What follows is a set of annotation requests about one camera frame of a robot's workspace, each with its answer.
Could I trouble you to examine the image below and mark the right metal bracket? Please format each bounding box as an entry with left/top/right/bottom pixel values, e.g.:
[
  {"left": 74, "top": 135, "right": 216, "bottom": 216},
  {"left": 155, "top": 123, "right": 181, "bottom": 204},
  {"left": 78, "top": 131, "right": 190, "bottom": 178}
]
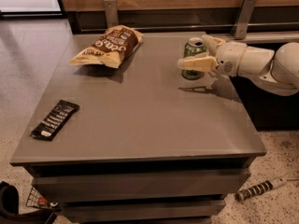
[{"left": 232, "top": 0, "right": 257, "bottom": 40}]

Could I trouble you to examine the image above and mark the black rxbar chocolate wrapper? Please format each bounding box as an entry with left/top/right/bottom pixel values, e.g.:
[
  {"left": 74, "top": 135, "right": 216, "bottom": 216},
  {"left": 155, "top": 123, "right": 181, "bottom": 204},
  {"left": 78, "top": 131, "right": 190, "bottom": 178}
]
[{"left": 30, "top": 100, "right": 79, "bottom": 141}]

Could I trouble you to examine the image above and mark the black chair base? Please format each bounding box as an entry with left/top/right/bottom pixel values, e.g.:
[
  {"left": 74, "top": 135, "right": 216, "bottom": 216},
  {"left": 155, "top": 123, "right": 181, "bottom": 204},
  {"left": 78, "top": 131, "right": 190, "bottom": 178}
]
[{"left": 0, "top": 181, "right": 57, "bottom": 224}]

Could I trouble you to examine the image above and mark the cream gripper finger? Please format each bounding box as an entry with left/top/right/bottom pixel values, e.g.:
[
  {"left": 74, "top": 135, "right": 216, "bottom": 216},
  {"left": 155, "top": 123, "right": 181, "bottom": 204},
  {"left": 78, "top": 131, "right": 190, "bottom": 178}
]
[
  {"left": 202, "top": 35, "right": 225, "bottom": 56},
  {"left": 178, "top": 56, "right": 218, "bottom": 72}
]

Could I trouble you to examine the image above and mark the wire basket on floor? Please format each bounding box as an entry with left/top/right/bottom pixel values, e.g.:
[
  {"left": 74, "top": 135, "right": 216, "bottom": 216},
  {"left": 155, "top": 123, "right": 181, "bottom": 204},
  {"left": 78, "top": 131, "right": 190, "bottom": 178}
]
[{"left": 25, "top": 187, "right": 59, "bottom": 209}]

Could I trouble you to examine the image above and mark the metal bracket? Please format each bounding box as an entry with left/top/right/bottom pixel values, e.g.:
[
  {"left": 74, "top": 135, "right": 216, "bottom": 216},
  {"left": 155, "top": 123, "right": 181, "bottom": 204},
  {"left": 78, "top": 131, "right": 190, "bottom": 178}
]
[
  {"left": 232, "top": 0, "right": 257, "bottom": 40},
  {"left": 103, "top": 0, "right": 119, "bottom": 28}
]

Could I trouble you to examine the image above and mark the green soda can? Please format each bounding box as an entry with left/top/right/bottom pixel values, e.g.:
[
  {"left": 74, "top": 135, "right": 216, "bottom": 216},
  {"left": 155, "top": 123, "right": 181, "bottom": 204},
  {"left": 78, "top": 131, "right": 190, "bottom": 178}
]
[{"left": 181, "top": 37, "right": 206, "bottom": 80}]

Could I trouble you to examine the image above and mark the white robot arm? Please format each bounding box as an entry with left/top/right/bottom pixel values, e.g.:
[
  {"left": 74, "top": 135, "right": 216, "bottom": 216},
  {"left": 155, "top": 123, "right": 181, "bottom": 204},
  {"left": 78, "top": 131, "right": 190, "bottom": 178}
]
[{"left": 178, "top": 35, "right": 299, "bottom": 96}]

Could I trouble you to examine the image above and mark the brown chip bag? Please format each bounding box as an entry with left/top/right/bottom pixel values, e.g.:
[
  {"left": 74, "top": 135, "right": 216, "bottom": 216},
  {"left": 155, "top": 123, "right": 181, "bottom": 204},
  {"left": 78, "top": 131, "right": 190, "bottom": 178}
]
[{"left": 69, "top": 25, "right": 143, "bottom": 69}]

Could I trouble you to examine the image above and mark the grey drawer cabinet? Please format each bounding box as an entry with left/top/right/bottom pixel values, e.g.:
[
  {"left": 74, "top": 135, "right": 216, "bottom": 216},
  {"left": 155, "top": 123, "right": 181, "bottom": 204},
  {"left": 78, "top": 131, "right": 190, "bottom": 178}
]
[{"left": 11, "top": 33, "right": 265, "bottom": 224}]

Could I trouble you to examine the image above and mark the striped tool on floor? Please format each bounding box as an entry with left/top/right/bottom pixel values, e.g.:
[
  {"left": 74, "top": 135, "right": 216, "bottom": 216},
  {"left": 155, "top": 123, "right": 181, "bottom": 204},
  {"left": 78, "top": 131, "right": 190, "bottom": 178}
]
[{"left": 235, "top": 177, "right": 287, "bottom": 202}]

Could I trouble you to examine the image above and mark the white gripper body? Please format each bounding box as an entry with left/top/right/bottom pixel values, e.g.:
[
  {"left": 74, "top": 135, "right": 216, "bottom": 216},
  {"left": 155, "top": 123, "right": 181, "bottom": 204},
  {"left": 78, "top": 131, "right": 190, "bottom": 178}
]
[{"left": 216, "top": 41, "right": 247, "bottom": 77}]

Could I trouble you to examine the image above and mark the left metal bracket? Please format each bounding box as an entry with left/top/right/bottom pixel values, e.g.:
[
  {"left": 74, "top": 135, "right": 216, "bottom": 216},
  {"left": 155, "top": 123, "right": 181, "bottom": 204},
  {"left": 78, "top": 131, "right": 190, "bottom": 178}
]
[{"left": 103, "top": 0, "right": 119, "bottom": 28}]

